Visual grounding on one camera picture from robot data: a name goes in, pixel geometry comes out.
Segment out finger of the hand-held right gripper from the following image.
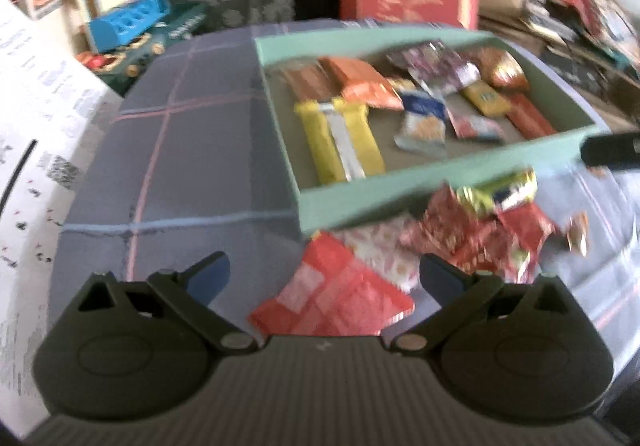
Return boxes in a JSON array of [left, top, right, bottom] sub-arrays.
[[579, 130, 640, 173]]

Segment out brown snack bar packet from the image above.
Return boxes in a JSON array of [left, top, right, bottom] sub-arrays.
[[281, 63, 337, 103]]

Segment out red patterned foil packet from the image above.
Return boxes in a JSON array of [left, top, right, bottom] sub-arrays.
[[399, 185, 538, 283]]

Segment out pink fruit print packet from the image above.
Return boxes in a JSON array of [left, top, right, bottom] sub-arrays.
[[334, 215, 422, 288]]

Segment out teal cardboard box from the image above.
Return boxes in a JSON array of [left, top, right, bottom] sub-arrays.
[[254, 27, 598, 236]]

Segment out small gold candy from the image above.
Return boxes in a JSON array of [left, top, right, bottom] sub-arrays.
[[566, 213, 592, 255]]

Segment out small red snack packet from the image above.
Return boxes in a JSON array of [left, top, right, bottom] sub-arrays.
[[499, 205, 557, 253]]

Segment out long yellow snack packet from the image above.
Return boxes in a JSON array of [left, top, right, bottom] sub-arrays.
[[459, 80, 512, 118]]

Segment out pink snack packet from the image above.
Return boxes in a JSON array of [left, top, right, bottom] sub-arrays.
[[446, 103, 507, 143]]

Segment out plaid blanket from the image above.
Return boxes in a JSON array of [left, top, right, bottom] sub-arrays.
[[54, 18, 640, 377]]

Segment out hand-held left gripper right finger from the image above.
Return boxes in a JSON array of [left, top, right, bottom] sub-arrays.
[[391, 253, 582, 356]]

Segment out blue toy tray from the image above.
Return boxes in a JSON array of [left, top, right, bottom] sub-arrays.
[[86, 0, 172, 53]]

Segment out yellow packet with silver stripe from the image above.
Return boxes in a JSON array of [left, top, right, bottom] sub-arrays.
[[294, 98, 387, 185]]

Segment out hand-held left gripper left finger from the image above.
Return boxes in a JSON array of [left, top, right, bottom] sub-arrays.
[[74, 251, 254, 355]]

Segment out blue white snack packet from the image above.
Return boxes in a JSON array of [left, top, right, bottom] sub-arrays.
[[394, 88, 449, 155]]

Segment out yellow red noodle snack packet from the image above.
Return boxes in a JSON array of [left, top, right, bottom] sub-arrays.
[[471, 48, 530, 93]]

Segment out purple grape gummy packet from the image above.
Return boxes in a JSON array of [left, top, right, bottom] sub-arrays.
[[386, 41, 482, 95]]

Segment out printed instruction sheet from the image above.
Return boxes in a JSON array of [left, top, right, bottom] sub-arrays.
[[0, 0, 124, 438]]

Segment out green yellow candy packet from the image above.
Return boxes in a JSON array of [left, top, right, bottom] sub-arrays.
[[459, 168, 539, 218]]

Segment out red checked snack packet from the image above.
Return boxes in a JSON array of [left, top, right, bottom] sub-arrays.
[[248, 231, 416, 338]]

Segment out pile of toy boxes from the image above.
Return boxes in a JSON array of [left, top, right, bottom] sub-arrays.
[[525, 0, 640, 92]]

